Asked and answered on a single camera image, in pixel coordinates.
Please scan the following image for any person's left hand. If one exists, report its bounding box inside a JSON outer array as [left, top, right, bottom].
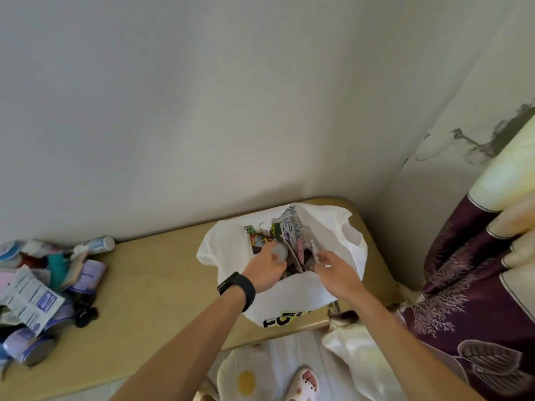
[[242, 241, 289, 294]]

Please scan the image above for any person's right hand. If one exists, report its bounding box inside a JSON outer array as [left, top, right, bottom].
[[314, 250, 371, 306]]

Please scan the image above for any white plastic bag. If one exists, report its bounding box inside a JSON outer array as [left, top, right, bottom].
[[196, 203, 368, 329]]

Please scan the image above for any colourful picture packet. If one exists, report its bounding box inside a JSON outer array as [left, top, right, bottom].
[[245, 206, 304, 255]]

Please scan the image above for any light wooden cabinet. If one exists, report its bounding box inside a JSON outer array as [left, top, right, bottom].
[[0, 197, 404, 401]]

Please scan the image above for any white blue bottle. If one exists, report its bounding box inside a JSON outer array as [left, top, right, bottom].
[[71, 236, 116, 257]]

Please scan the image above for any lilac white can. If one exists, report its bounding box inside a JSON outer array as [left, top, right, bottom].
[[41, 296, 77, 332], [68, 259, 108, 295], [2, 326, 58, 368]]

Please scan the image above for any small black accessory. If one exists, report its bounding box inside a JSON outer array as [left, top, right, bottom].
[[74, 292, 100, 329]]

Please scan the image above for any peach sachet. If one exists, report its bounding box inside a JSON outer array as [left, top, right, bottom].
[[56, 251, 89, 291]]

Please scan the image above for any teal bottle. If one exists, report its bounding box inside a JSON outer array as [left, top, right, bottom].
[[45, 252, 70, 291]]

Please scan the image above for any white bottle with pink cap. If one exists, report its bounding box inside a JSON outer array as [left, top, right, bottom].
[[21, 239, 74, 260]]

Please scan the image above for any white blue printed packet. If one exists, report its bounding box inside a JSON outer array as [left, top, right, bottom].
[[0, 265, 66, 337]]

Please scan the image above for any red bottle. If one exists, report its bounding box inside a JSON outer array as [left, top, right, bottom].
[[16, 253, 47, 270]]

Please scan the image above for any blue white blister pack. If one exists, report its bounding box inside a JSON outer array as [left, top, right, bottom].
[[0, 239, 27, 263]]

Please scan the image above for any pink soft pack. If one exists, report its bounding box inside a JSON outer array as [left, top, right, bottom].
[[0, 267, 51, 288]]

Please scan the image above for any black pouch with green label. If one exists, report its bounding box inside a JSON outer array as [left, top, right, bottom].
[[0, 321, 26, 343]]

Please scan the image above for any person's right forearm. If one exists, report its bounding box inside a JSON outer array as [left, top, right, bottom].
[[351, 294, 485, 401]]

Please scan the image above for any person's left forearm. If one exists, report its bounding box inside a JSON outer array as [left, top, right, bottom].
[[108, 283, 247, 401]]

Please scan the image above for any black smartwatch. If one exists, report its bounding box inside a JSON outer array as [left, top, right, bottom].
[[217, 271, 256, 313]]

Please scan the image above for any cream spotted right slipper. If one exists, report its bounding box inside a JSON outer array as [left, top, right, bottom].
[[285, 367, 319, 401]]

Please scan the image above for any cream spotted slipper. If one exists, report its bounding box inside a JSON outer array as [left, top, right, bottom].
[[285, 367, 319, 401], [192, 378, 220, 401]]

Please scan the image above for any cream and purple curtain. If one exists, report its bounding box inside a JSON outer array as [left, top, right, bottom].
[[322, 114, 535, 401]]

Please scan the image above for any cream spotted left slipper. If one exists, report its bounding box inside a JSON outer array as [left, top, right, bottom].
[[192, 378, 220, 401]]

